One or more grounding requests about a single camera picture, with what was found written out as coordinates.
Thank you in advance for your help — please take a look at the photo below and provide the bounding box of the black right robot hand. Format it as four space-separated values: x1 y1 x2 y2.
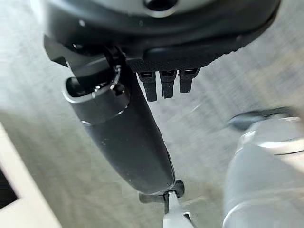
43 0 281 195

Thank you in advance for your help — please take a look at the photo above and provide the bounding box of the dark robot foot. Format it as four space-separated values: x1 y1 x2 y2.
228 106 300 131
139 180 186 205

